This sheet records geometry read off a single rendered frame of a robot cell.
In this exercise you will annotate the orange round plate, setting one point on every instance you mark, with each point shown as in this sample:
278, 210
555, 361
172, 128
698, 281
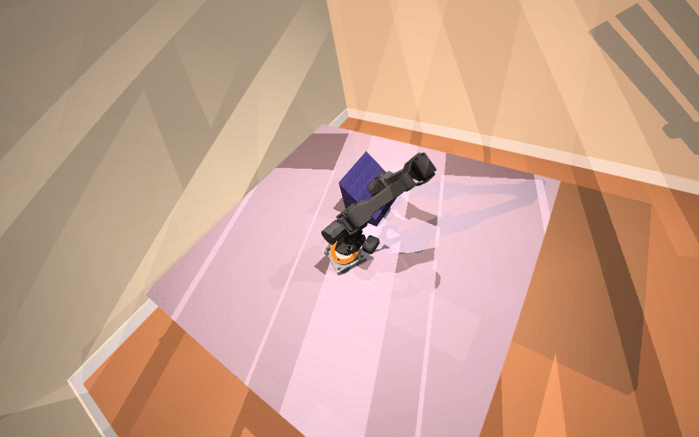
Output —
343, 259

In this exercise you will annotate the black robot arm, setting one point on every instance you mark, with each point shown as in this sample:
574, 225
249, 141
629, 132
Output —
385, 187

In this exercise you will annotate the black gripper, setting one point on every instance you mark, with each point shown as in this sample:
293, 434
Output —
369, 244

